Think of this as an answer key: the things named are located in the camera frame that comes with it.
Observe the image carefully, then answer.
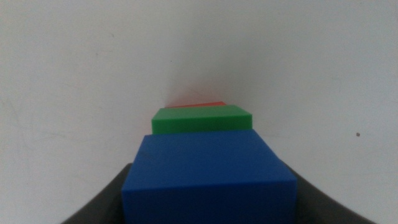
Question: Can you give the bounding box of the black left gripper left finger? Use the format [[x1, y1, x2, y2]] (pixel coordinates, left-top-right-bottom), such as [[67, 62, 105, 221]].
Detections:
[[62, 162, 134, 224]]

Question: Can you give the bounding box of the red cube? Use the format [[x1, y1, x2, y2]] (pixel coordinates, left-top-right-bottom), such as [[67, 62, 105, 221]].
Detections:
[[164, 101, 227, 109]]

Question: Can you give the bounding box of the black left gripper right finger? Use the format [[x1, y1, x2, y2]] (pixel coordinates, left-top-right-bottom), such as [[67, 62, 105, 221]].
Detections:
[[278, 158, 377, 224]]

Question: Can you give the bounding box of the blue cube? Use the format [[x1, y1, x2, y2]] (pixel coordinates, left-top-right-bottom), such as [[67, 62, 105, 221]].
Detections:
[[121, 129, 298, 224]]

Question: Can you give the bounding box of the green cube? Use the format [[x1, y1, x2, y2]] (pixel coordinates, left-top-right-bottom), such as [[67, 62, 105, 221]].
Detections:
[[151, 105, 253, 135]]

